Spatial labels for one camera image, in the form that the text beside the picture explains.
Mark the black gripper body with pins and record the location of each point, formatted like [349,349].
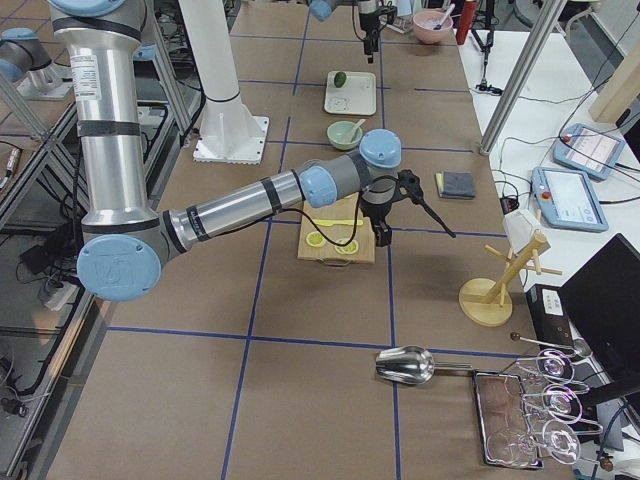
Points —
[376,216]
[369,24]

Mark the cream plastic spoon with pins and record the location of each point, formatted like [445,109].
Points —
[354,133]

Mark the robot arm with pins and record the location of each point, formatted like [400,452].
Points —
[127,243]
[322,10]

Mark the pink bowl with ice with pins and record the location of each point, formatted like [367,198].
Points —
[429,28]

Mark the mint green bowl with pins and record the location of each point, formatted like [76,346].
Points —
[337,132]

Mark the green avocado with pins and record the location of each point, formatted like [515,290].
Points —
[339,79]

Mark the cream bear serving tray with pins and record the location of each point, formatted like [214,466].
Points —
[356,97]

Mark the bamboo cutting board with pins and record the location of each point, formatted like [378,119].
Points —
[344,209]

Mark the upper lemon slice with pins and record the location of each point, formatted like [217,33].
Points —
[350,248]

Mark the yellow plastic knife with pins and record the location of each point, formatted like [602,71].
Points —
[329,222]

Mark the separate lemon slice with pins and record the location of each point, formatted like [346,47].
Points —
[315,239]

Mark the grey yellow folded cloth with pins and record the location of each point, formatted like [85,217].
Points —
[455,185]

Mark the red cylinder bottle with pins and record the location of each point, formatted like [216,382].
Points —
[465,21]

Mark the black tripod stand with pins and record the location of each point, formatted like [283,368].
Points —
[485,46]

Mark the wooden mug tree stand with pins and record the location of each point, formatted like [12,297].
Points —
[487,302]

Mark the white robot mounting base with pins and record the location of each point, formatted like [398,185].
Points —
[235,141]

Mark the steel metal scoop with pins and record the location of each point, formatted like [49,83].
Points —
[414,365]

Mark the front teach pendant tablet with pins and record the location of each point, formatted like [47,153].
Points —
[567,200]

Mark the teach pendant tablet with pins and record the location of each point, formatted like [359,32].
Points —
[581,147]
[567,200]

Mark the rear teach pendant tablet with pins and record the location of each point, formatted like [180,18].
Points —
[581,147]

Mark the black laptop monitor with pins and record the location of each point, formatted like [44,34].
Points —
[602,301]

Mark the black framed wooden tray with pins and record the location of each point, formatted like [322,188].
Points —
[499,408]

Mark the clear glass on tray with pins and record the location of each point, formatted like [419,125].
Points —
[517,448]

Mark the aluminium frame post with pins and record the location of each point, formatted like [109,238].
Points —
[524,65]

